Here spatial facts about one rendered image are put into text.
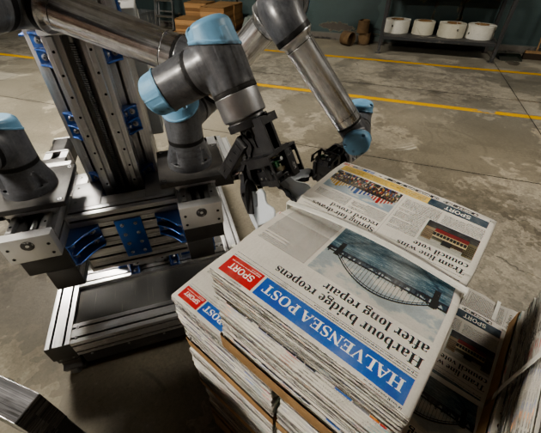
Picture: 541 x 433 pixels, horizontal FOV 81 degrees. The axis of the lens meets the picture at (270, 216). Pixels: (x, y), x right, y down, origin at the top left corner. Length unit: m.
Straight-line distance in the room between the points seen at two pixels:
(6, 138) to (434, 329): 1.07
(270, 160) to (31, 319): 1.67
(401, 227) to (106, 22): 0.65
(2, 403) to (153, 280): 0.94
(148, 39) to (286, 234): 0.46
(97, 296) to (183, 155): 0.83
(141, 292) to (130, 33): 1.12
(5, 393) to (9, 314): 1.33
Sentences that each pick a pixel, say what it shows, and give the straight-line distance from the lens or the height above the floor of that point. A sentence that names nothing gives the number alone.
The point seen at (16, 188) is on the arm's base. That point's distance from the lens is 1.18.
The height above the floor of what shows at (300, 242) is 1.06.
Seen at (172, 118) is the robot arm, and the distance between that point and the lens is 1.04.
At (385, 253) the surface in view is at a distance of 0.49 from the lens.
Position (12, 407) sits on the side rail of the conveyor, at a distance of 0.77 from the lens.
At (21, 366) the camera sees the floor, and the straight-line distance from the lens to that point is 1.88.
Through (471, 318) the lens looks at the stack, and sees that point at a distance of 0.78.
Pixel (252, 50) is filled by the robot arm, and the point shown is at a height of 1.16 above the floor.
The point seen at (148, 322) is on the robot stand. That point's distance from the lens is 1.45.
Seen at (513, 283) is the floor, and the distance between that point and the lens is 2.19.
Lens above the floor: 1.40
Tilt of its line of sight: 41 degrees down
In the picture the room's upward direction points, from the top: straight up
